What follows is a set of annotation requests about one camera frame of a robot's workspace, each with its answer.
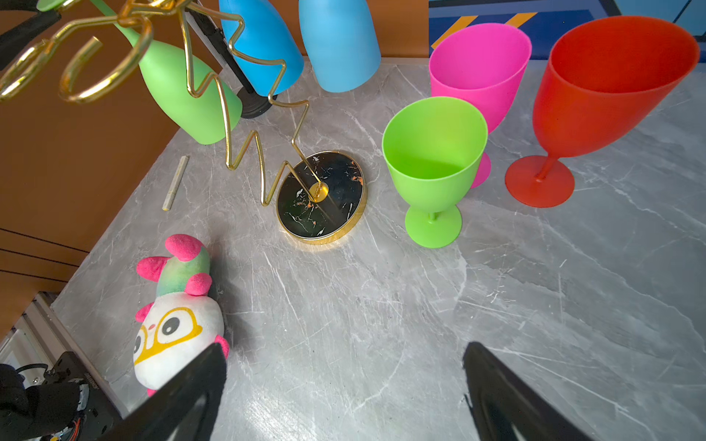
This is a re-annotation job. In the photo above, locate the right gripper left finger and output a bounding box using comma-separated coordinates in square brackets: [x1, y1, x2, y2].
[101, 343, 226, 440]

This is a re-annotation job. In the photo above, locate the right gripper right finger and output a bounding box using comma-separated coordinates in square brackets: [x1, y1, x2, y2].
[463, 342, 591, 441]

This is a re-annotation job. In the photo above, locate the green wine glass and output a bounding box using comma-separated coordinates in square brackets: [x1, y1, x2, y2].
[382, 97, 488, 249]
[23, 1, 243, 147]

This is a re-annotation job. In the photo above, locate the red wine glass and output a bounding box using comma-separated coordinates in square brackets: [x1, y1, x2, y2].
[505, 16, 700, 208]

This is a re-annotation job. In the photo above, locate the pink wine glass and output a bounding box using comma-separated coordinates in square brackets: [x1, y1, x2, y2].
[428, 22, 533, 189]

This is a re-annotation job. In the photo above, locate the light blue wine glass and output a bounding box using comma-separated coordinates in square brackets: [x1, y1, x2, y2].
[299, 0, 382, 93]

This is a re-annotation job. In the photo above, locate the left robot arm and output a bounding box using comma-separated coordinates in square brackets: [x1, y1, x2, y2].
[1, 364, 84, 440]

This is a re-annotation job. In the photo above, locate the plush toy with glasses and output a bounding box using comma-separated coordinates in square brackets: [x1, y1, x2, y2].
[132, 234, 230, 396]

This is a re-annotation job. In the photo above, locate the wooden ruler stick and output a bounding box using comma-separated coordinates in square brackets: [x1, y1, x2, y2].
[162, 155, 189, 211]

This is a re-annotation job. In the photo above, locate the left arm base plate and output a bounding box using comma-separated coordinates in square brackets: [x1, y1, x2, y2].
[42, 351, 122, 440]

